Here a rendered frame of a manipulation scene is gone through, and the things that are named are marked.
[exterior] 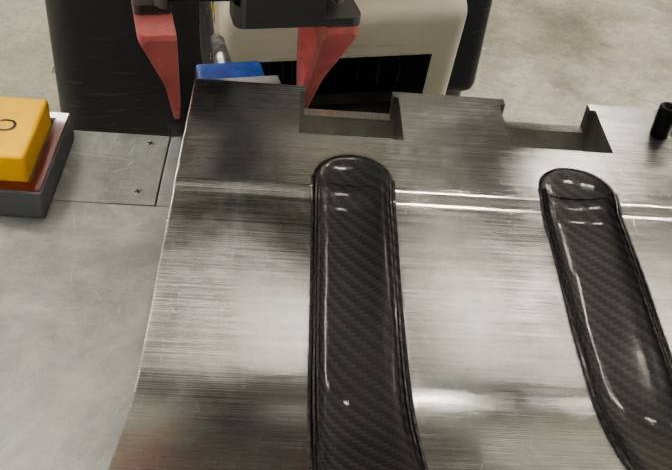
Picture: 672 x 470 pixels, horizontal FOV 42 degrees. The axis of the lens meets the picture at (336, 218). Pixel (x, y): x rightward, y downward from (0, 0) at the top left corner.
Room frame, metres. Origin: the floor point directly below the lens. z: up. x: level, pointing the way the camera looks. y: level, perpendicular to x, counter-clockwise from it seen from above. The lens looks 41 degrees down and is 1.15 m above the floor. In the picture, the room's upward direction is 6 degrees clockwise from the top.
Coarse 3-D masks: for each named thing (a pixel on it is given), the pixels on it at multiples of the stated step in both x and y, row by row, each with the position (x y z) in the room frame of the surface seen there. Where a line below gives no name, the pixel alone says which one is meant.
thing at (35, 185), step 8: (56, 112) 0.45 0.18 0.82; (56, 120) 0.44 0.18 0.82; (64, 120) 0.44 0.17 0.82; (56, 128) 0.43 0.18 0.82; (64, 128) 0.43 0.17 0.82; (56, 136) 0.42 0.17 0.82; (48, 144) 0.42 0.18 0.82; (56, 144) 0.42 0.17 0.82; (48, 152) 0.41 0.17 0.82; (40, 160) 0.40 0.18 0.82; (48, 160) 0.40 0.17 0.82; (40, 168) 0.39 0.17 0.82; (48, 168) 0.39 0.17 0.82; (40, 176) 0.39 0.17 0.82; (0, 184) 0.37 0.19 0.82; (8, 184) 0.38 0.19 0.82; (16, 184) 0.38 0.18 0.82; (24, 184) 0.38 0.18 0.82; (32, 184) 0.38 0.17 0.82; (40, 184) 0.38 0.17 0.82
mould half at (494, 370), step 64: (192, 128) 0.35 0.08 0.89; (256, 128) 0.36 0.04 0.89; (448, 128) 0.38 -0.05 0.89; (640, 128) 0.40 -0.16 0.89; (192, 192) 0.31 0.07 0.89; (256, 192) 0.31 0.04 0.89; (448, 192) 0.33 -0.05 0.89; (512, 192) 0.33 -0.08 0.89; (640, 192) 0.34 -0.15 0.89; (192, 256) 0.27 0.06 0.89; (256, 256) 0.27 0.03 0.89; (448, 256) 0.28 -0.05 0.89; (512, 256) 0.29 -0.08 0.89; (640, 256) 0.30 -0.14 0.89; (192, 320) 0.23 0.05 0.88; (256, 320) 0.24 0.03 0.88; (448, 320) 0.25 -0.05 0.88; (512, 320) 0.25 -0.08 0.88; (192, 384) 0.20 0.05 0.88; (256, 384) 0.21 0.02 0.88; (448, 384) 0.22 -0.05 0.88; (512, 384) 0.22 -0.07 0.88; (576, 384) 0.22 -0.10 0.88; (128, 448) 0.16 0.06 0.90; (192, 448) 0.17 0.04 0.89; (256, 448) 0.17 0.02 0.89; (448, 448) 0.18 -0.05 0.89; (512, 448) 0.18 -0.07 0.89; (576, 448) 0.19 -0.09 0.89
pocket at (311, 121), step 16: (304, 96) 0.40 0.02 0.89; (304, 112) 0.40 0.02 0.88; (320, 112) 0.40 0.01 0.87; (336, 112) 0.40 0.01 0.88; (352, 112) 0.41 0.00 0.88; (368, 112) 0.41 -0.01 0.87; (400, 112) 0.39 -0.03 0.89; (304, 128) 0.40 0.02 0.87; (320, 128) 0.40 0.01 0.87; (336, 128) 0.40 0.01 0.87; (352, 128) 0.40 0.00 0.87; (368, 128) 0.40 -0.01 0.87; (384, 128) 0.40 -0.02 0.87; (400, 128) 0.38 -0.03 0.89
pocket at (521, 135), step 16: (592, 112) 0.41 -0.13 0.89; (512, 128) 0.41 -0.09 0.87; (528, 128) 0.41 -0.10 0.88; (544, 128) 0.41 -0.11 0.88; (560, 128) 0.41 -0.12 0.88; (576, 128) 0.41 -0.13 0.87; (592, 128) 0.41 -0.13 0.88; (512, 144) 0.41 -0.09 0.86; (528, 144) 0.41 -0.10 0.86; (544, 144) 0.41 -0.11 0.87; (560, 144) 0.41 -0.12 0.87; (576, 144) 0.41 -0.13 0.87; (592, 144) 0.40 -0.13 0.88; (608, 144) 0.38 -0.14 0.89
